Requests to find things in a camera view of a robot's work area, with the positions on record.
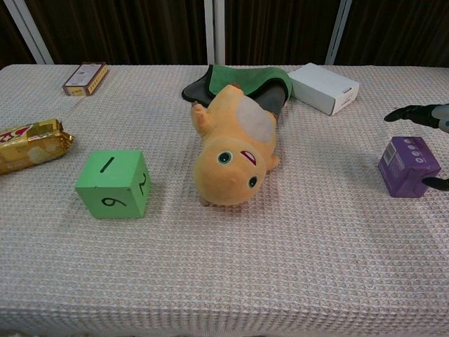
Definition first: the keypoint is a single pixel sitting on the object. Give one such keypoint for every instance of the green and grey cloth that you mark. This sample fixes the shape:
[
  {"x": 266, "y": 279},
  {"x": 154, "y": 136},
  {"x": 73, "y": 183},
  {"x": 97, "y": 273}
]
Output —
[{"x": 242, "y": 79}]

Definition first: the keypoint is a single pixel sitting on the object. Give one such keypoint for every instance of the purple small box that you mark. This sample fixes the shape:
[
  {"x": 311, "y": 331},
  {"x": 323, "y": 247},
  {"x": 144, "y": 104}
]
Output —
[{"x": 407, "y": 168}]

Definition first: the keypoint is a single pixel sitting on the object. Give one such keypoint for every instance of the white slotted frame post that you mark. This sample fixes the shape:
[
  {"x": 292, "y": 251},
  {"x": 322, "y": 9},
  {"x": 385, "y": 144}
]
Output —
[{"x": 337, "y": 31}]

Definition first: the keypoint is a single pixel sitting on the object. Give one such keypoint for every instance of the orange plush toy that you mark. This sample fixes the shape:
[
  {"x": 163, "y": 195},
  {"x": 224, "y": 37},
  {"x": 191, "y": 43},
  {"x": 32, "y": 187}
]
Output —
[{"x": 233, "y": 154}]

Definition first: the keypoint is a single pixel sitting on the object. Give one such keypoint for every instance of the upright white frame post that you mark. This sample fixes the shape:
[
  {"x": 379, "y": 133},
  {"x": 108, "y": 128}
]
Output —
[{"x": 214, "y": 31}]

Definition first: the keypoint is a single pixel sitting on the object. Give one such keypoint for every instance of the brown and cream box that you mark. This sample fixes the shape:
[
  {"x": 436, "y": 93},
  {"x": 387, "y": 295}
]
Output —
[{"x": 85, "y": 79}]

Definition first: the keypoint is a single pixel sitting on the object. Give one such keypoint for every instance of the slanted white frame post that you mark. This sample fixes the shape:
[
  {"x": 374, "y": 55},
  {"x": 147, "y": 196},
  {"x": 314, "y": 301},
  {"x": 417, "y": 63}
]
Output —
[{"x": 29, "y": 31}]

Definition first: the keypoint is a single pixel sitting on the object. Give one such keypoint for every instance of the green numbered foam cube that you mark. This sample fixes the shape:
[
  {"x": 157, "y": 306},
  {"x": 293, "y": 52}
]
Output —
[{"x": 112, "y": 186}]

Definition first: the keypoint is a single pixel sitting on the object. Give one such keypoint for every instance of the white cardboard box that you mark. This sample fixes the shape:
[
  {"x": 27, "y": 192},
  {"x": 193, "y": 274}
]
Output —
[{"x": 322, "y": 87}]

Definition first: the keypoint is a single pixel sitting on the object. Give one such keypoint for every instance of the golden snack package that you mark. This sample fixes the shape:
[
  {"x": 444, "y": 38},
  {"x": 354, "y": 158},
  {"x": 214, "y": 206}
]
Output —
[{"x": 28, "y": 145}]

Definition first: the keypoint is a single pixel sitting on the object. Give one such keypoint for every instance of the dark brown curtain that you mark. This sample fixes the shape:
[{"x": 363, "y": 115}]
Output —
[{"x": 122, "y": 31}]

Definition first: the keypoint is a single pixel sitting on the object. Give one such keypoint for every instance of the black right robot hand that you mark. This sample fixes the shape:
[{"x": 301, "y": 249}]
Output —
[{"x": 417, "y": 113}]

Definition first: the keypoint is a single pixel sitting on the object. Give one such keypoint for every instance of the beige waffle tablecloth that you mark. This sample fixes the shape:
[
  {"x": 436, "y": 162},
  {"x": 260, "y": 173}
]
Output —
[{"x": 224, "y": 263}]

